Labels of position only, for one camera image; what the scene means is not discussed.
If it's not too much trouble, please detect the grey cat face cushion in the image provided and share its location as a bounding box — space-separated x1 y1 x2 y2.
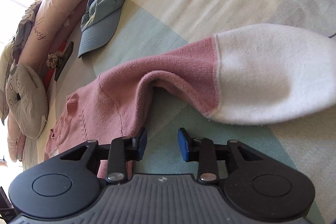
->
5 63 49 139

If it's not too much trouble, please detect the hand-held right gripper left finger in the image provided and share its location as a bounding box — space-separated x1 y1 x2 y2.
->
60 127 148 184

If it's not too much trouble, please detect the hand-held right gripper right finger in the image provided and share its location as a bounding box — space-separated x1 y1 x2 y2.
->
178 127 264 184

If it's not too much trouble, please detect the red stick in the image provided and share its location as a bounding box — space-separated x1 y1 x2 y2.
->
43 42 66 90

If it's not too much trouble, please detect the blue cap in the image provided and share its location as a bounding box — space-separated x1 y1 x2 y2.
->
78 0 131 59

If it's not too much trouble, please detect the pink and white sweater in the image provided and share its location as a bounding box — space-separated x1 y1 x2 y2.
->
44 23 336 178

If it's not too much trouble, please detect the black phone with hair tie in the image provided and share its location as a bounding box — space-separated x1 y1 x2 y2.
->
47 41 74 81

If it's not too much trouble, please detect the pink folded quilt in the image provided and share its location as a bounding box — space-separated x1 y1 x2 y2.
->
7 0 141 161

